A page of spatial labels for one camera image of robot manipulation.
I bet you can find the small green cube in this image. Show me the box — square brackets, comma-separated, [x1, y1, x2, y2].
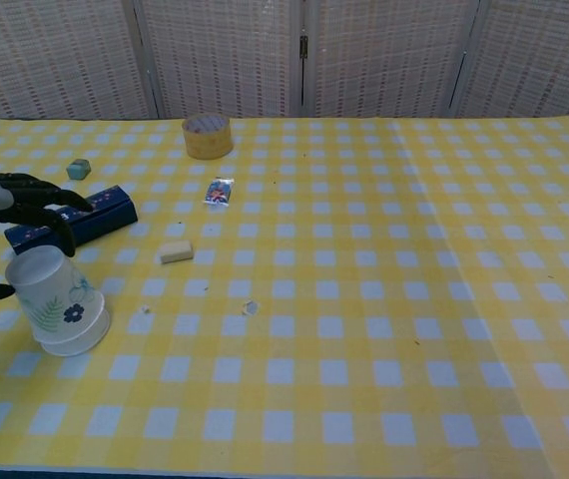
[65, 158, 91, 182]

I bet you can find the white floral paper cup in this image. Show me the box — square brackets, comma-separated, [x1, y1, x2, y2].
[4, 245, 105, 346]
[38, 297, 113, 358]

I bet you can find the woven folding screen panel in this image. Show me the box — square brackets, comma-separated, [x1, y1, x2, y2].
[456, 0, 569, 119]
[297, 0, 471, 119]
[0, 0, 162, 122]
[134, 0, 310, 120]

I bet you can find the beige eraser block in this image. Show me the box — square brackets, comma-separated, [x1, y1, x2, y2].
[158, 239, 196, 265]

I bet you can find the dark blue rectangular box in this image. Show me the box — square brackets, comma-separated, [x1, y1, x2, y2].
[3, 185, 139, 257]

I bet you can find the clear packing tape roll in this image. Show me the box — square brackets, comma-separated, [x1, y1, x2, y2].
[181, 113, 235, 161]

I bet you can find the small colourful snack packet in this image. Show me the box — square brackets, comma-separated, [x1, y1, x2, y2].
[203, 176, 237, 208]

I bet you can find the yellow white checkered tablecloth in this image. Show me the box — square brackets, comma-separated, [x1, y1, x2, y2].
[0, 116, 569, 473]

